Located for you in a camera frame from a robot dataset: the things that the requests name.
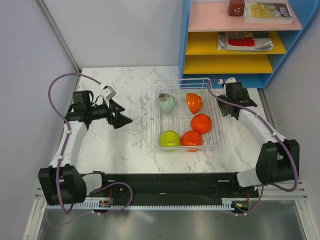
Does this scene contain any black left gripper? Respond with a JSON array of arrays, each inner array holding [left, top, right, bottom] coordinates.
[[87, 98, 132, 129]]

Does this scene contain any red spiral notebook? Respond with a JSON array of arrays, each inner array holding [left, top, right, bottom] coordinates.
[[217, 31, 274, 52]]

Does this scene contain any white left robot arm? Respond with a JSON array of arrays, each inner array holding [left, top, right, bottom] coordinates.
[[38, 86, 132, 206]]

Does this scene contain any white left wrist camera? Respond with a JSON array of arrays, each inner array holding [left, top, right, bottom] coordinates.
[[100, 85, 116, 107]]

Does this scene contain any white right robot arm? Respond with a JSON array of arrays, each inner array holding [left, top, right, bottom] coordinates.
[[217, 82, 300, 197]]

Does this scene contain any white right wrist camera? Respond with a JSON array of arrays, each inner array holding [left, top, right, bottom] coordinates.
[[218, 77, 237, 93]]

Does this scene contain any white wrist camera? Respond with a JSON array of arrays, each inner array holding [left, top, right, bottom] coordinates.
[[100, 85, 116, 107], [218, 77, 237, 93]]

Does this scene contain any red brown box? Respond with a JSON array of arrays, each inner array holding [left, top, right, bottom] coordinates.
[[228, 0, 245, 17]]

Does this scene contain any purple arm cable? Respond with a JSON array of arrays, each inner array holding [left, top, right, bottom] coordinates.
[[44, 72, 133, 227], [206, 79, 300, 216]]

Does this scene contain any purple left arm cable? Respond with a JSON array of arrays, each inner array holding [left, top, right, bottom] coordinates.
[[44, 72, 133, 227]]

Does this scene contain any pale green ceramic bowl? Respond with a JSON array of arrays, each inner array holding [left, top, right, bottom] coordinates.
[[158, 93, 177, 115]]

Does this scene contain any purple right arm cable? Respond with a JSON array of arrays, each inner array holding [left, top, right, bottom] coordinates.
[[206, 79, 300, 216]]

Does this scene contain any lime green plastic bowl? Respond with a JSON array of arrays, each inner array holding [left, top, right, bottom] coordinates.
[[158, 130, 181, 148]]

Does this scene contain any orange bowl white inside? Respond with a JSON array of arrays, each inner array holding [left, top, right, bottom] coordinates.
[[186, 93, 204, 115]]

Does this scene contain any blue shelf unit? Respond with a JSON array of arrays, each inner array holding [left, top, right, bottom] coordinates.
[[178, 0, 320, 89]]

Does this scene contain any orange plastic bowl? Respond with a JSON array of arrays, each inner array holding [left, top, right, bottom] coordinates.
[[180, 130, 203, 147], [191, 114, 213, 135]]

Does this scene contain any white wire dish rack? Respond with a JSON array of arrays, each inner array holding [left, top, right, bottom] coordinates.
[[153, 78, 222, 152]]

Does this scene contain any aluminium front rail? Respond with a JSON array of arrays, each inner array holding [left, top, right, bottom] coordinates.
[[261, 180, 307, 201]]

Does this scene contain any white slotted cable duct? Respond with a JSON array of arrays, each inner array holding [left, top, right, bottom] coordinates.
[[46, 197, 237, 211]]

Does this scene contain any aluminium corner rail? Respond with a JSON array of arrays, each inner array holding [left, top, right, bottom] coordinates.
[[35, 0, 81, 73]]

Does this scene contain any yellow cover book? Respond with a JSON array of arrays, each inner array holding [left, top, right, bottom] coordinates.
[[242, 2, 294, 25]]

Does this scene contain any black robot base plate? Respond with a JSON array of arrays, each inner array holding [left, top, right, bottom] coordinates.
[[89, 172, 259, 204]]

